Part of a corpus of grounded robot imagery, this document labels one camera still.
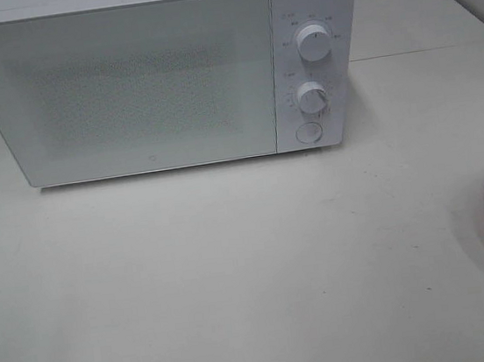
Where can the white lower timer knob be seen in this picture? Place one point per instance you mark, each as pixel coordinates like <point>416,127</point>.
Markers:
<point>311,97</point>

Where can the round door release button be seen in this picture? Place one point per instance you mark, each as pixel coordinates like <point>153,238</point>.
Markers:
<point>309,133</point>

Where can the white microwave oven body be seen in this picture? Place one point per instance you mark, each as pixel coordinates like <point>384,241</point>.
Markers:
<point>289,69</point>

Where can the white microwave door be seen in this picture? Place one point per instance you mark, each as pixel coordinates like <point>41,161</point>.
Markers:
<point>163,85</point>

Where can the white upper power knob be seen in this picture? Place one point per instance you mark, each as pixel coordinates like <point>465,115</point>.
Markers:
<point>313,41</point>

